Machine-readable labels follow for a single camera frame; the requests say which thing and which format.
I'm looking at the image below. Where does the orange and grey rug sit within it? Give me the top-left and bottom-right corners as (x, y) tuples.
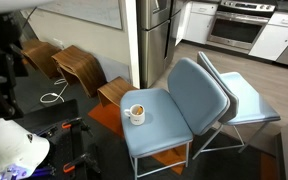
(15, 67), (278, 180)

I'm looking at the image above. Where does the stainless steel oven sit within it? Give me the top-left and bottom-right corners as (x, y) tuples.
(208, 0), (277, 50)

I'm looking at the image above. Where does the white ceramic mug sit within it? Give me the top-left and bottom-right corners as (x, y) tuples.
(124, 104), (145, 125)

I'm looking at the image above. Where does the white cable on floor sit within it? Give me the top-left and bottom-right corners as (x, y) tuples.
(39, 78), (70, 104)

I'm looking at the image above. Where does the white cabinet of oven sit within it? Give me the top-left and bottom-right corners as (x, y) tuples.
(176, 1), (218, 44)
(249, 12), (288, 61)

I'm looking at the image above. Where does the upper orange black clamp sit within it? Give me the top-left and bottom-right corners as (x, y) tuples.
(61, 117), (93, 136)

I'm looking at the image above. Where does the middle wooden stool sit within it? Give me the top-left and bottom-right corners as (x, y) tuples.
(52, 45), (106, 97)

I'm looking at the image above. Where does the white cabinet right of oven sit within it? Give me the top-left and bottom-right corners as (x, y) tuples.
(249, 12), (288, 61)

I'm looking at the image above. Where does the far blue chair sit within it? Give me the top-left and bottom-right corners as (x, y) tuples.
(193, 51), (281, 158)

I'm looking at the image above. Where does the stainless steel refrigerator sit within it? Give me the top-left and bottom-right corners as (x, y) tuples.
(136, 0), (187, 88)

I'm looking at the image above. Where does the white cabinet left of oven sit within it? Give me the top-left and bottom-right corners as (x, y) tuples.
(176, 1), (218, 44)

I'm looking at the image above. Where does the lower orange black clamp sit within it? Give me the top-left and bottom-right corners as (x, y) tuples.
(62, 152), (102, 175)

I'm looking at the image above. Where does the small wooden stool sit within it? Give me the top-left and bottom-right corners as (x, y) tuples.
(97, 77), (135, 107)

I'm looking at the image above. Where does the near blue chair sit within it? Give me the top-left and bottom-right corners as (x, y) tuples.
(120, 58), (230, 170)

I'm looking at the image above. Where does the orange black clamp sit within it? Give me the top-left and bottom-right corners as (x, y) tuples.
(61, 117), (93, 136)
(62, 152), (102, 175)

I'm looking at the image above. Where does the far wooden stool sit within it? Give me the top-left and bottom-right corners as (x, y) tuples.
(21, 39), (60, 79)

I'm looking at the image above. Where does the blue chair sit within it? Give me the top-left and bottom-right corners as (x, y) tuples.
(120, 58), (230, 170)
(193, 51), (281, 158)

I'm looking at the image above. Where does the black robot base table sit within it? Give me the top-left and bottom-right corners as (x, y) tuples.
(15, 100), (101, 180)

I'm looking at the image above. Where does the orange marker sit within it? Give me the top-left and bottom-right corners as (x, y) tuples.
(136, 106), (143, 115)

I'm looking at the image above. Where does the whiteboard on wall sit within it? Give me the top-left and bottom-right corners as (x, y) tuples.
(39, 0), (123, 30)

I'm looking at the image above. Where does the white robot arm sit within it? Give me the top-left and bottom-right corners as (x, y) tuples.
(0, 0), (52, 180)

